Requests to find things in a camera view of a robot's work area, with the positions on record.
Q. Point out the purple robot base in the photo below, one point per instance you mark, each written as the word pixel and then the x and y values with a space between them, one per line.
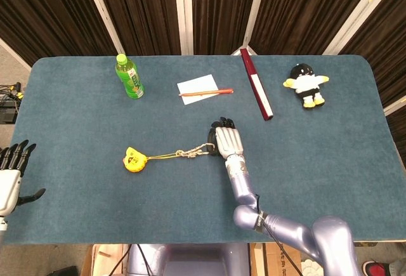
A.
pixel 190 260

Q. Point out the green tea bottle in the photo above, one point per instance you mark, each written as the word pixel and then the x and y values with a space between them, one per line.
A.
pixel 131 81

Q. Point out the blue felt table mat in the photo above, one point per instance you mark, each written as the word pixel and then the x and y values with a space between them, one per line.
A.
pixel 127 209

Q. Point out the red black shoe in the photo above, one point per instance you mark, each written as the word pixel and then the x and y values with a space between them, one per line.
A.
pixel 379 269

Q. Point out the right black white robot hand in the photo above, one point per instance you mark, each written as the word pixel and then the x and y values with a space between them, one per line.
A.
pixel 228 141

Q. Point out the white flower-shaped palette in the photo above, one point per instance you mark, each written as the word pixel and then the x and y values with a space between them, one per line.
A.
pixel 309 268

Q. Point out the long maroon white box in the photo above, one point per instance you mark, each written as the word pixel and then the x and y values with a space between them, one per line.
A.
pixel 258 85

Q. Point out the dark brown curtain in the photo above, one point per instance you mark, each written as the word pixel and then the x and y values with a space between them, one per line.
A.
pixel 142 9
pixel 387 35
pixel 47 9
pixel 222 9
pixel 301 9

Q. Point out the brown cardboard box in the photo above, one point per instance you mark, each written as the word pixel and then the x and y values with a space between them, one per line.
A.
pixel 272 257

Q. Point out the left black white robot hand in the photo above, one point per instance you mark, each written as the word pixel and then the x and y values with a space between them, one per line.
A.
pixel 9 184

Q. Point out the orange pen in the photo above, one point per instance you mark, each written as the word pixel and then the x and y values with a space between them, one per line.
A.
pixel 206 92

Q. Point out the light wooden crate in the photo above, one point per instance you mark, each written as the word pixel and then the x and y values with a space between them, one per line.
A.
pixel 104 258

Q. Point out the white paper sheet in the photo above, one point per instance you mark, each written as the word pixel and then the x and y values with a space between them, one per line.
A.
pixel 198 84

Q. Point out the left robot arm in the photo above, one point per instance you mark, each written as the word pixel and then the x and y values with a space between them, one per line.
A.
pixel 2 225

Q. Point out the black white plush toy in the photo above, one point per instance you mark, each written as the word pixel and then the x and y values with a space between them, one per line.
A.
pixel 306 84

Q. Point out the white partition post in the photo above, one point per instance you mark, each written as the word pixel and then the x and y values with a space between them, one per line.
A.
pixel 255 12
pixel 184 12
pixel 358 12
pixel 103 12

